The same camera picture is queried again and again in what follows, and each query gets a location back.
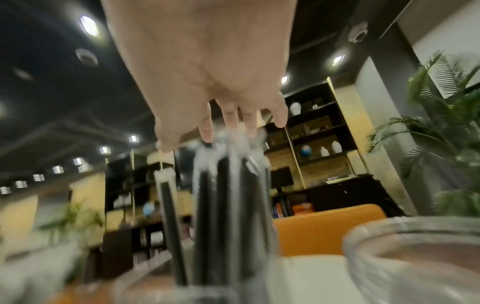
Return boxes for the small gray keyboard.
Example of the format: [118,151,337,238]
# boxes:
[324,175,359,184]

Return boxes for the round clear plastic cup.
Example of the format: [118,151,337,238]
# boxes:
[342,216,480,304]

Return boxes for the row of standing books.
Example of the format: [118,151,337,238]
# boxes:
[272,197,292,219]

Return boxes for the bunch of black straws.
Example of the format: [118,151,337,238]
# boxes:
[153,130,278,289]

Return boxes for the square transparent container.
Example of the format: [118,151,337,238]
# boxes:
[110,252,288,304]

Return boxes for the recessed ceiling lights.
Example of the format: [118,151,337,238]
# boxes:
[0,15,348,195]

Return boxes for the white dome security camera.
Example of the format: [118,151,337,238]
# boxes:
[346,22,371,44]

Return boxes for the gold framed wall shelf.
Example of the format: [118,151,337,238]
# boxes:
[262,77,371,191]
[104,148,196,229]

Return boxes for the long black bookshelf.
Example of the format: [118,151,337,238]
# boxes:
[100,173,408,280]

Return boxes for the round ceiling smoke detector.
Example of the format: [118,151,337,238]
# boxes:
[74,48,100,66]

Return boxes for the green palm plant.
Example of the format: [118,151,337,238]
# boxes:
[367,50,480,217]
[36,201,104,247]

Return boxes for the orange upholstered chair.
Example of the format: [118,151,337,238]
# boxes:
[271,203,388,257]

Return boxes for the black monitor on stand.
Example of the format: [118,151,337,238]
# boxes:
[269,166,294,194]

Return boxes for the person's right hand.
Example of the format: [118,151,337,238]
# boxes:
[100,0,300,154]

